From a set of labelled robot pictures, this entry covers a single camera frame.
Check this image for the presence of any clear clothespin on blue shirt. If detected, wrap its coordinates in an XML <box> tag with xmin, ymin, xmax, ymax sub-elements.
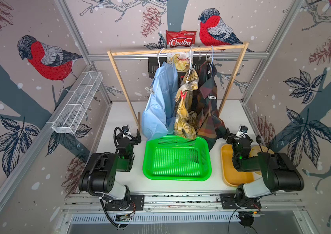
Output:
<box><xmin>145</xmin><ymin>87</ymin><xmax>154</xmax><ymax>94</ymax></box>

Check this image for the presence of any white clothespin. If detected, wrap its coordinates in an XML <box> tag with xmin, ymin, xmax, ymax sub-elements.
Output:
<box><xmin>208</xmin><ymin>95</ymin><xmax>217</xmax><ymax>100</ymax></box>

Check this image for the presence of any yellow plaid shirt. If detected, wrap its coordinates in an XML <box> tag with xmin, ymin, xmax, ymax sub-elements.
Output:
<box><xmin>174</xmin><ymin>68</ymin><xmax>199</xmax><ymax>139</ymax></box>

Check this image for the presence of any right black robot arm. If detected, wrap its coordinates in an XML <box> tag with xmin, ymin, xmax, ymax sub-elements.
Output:
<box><xmin>221</xmin><ymin>125</ymin><xmax>304</xmax><ymax>209</ymax></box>

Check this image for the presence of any white wire mesh basket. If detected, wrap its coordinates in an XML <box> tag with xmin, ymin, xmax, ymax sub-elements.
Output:
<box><xmin>52</xmin><ymin>71</ymin><xmax>103</xmax><ymax>134</ymax></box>

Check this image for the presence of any light blue shirt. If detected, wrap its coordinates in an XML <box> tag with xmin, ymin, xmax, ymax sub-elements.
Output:
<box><xmin>141</xmin><ymin>62</ymin><xmax>178</xmax><ymax>140</ymax></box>

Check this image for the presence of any wooden clothes rack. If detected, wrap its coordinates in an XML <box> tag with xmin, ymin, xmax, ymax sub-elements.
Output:
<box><xmin>106</xmin><ymin>41</ymin><xmax>249</xmax><ymax>134</ymax></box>

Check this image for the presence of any yellow plastic tray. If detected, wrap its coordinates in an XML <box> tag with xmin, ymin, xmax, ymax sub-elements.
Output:
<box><xmin>221</xmin><ymin>144</ymin><xmax>254</xmax><ymax>187</ymax></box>

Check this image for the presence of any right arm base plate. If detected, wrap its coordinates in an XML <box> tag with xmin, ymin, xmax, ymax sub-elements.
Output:
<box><xmin>217</xmin><ymin>194</ymin><xmax>262</xmax><ymax>210</ymax></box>

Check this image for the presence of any dark multicolour plaid shirt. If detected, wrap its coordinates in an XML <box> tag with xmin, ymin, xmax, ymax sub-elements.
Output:
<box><xmin>192</xmin><ymin>61</ymin><xmax>226</xmax><ymax>150</ymax></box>

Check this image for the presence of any green plastic mesh basket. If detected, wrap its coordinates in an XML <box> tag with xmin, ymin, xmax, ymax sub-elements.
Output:
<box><xmin>143</xmin><ymin>136</ymin><xmax>212</xmax><ymax>181</ymax></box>

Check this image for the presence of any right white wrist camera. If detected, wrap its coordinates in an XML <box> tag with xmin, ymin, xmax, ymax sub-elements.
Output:
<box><xmin>237</xmin><ymin>125</ymin><xmax>248</xmax><ymax>137</ymax></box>

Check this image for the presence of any black wall bracket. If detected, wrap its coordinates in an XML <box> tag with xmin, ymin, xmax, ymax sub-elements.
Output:
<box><xmin>148</xmin><ymin>57</ymin><xmax>159</xmax><ymax>79</ymax></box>

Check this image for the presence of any red Chuba chips bag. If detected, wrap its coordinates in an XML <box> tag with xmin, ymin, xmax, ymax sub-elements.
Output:
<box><xmin>166</xmin><ymin>30</ymin><xmax>196</xmax><ymax>72</ymax></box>

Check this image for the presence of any yellow round bowl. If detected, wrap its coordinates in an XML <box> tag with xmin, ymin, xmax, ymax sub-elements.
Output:
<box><xmin>249</xmin><ymin>145</ymin><xmax>275</xmax><ymax>158</ymax></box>

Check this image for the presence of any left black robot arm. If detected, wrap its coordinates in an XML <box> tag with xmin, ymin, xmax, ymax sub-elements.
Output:
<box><xmin>78</xmin><ymin>125</ymin><xmax>145</xmax><ymax>230</ymax></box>

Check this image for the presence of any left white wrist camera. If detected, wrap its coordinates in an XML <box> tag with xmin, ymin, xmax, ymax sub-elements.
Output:
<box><xmin>122</xmin><ymin>125</ymin><xmax>131</xmax><ymax>136</ymax></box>

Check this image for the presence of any red clothespin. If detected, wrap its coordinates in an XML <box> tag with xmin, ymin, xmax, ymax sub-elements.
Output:
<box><xmin>180</xmin><ymin>91</ymin><xmax>188</xmax><ymax>100</ymax></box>

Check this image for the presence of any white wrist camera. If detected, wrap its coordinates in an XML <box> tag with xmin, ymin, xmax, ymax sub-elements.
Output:
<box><xmin>122</xmin><ymin>125</ymin><xmax>131</xmax><ymax>136</ymax></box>
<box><xmin>237</xmin><ymin>125</ymin><xmax>248</xmax><ymax>137</ymax></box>

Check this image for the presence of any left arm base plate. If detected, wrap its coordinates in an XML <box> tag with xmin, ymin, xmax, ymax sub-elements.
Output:
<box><xmin>104</xmin><ymin>195</ymin><xmax>145</xmax><ymax>212</ymax></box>

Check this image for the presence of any white hanger of yellow shirt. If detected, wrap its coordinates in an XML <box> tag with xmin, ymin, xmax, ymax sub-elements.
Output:
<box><xmin>186</xmin><ymin>46</ymin><xmax>193</xmax><ymax>84</ymax></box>

